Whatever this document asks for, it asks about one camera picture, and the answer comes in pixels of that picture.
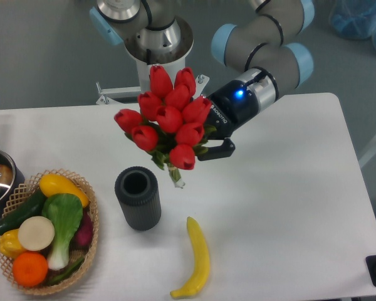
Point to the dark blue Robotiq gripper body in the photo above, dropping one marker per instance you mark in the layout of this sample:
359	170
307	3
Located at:
233	105

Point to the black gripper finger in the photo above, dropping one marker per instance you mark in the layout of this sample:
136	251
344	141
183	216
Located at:
224	150

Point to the red tulip bouquet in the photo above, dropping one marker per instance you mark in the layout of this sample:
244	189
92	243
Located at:
171	123

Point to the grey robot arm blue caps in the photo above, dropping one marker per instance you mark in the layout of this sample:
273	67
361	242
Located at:
269	64

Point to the dark grey ribbed vase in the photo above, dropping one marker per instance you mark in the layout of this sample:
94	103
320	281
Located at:
137	191

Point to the yellow banana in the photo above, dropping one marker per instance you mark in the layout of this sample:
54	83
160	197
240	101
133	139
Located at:
202	263

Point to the blue plastic bag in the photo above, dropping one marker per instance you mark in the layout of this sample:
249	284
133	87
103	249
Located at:
354	20

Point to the purple sweet potato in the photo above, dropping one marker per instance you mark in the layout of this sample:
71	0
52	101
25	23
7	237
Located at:
84	234

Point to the green bok choy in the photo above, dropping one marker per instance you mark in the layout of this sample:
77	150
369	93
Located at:
65	212

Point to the yellow squash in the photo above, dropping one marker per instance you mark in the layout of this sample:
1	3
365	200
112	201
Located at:
51	184

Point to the woven wicker basket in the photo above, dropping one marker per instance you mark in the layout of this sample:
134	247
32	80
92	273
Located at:
22	193

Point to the dark green cucumber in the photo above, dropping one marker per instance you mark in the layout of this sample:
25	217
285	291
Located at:
31	207

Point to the white round radish slice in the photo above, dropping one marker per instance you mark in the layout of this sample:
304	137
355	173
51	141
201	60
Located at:
36	233

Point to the green chili pepper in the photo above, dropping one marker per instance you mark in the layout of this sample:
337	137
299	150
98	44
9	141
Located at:
67	273

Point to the orange fruit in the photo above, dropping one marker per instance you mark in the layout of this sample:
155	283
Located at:
30	269

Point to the yellow bell pepper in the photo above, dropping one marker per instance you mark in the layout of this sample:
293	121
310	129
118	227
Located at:
10	245

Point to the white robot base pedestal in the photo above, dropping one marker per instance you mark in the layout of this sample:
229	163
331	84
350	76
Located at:
168	47

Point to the white frame right edge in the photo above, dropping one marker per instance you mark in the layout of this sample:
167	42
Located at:
368	152

